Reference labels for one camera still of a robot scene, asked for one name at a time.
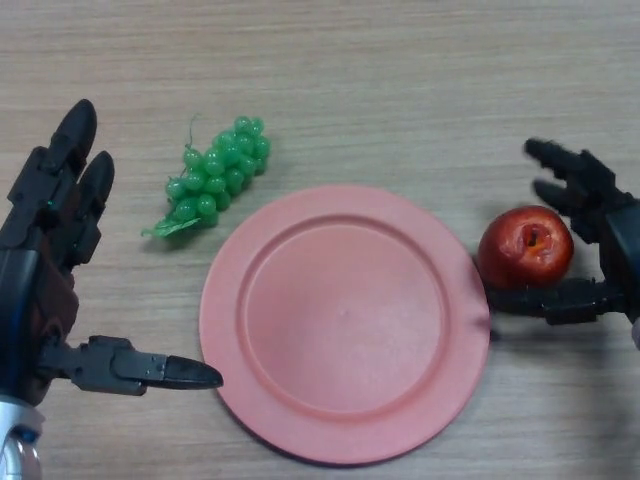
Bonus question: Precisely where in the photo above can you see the pink round plastic plate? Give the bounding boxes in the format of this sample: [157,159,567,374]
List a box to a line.
[198,184,492,466]

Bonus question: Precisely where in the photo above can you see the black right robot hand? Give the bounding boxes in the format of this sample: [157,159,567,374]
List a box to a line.
[487,138,640,326]

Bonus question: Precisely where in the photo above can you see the green plastic grape bunch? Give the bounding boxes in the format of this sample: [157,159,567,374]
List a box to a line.
[141,114,273,240]

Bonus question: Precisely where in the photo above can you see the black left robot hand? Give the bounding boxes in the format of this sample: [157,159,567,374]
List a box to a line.
[0,98,225,409]

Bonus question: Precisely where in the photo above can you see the red apple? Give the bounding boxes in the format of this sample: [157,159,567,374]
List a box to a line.
[476,205,575,291]

